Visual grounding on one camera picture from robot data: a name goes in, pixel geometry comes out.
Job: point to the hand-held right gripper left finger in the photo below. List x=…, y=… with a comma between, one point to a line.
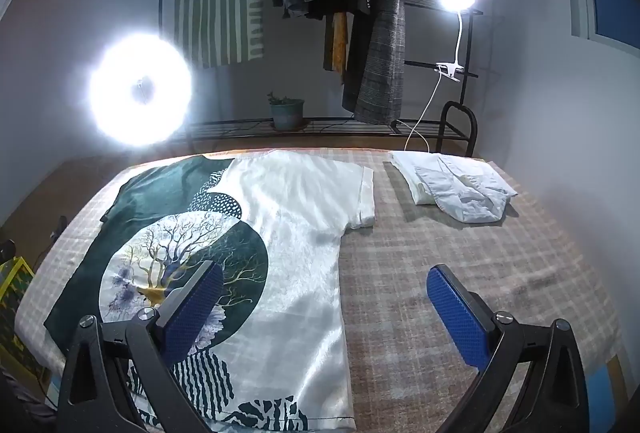
x=192, y=308

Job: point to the black metal tube frame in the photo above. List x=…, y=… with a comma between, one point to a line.
x=472, y=123

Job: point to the green and white printed t-shirt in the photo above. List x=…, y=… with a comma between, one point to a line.
x=290, y=263

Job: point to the yellow patterned box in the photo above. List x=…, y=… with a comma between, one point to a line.
x=15, y=280

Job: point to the beige plaid blanket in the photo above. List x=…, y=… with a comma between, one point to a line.
x=450, y=243

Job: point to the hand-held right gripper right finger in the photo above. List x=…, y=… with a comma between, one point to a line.
x=457, y=318

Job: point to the potted plant in green pot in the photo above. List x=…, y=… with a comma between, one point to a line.
x=287, y=113

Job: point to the pale blue folded shirt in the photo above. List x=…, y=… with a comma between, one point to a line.
x=475, y=198

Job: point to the white folded garment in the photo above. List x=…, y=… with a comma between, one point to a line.
x=405, y=173

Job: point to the black metal clothes rack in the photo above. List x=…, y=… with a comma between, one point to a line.
x=230, y=127

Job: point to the yellow hanging garment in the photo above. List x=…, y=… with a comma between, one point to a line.
x=335, y=40

